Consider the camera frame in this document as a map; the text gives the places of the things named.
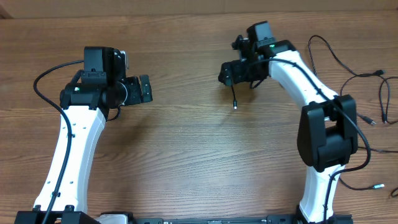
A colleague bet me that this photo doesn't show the black cable usb-a plug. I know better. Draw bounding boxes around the black cable usb-a plug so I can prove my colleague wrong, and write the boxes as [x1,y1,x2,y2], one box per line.
[231,85,238,110]

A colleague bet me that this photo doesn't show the black cable with silver plug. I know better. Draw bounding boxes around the black cable with silver plug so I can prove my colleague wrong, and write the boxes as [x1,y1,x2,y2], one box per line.
[338,146,398,191]

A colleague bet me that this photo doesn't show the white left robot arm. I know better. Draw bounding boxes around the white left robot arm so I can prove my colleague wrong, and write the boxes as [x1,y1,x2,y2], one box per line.
[15,47,153,223]

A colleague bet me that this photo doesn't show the black thin usb cable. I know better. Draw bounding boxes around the black thin usb cable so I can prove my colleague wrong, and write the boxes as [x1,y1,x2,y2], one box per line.
[307,34,386,127]

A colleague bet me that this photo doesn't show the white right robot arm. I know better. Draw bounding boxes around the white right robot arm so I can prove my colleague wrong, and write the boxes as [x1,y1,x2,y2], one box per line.
[218,21,358,223]

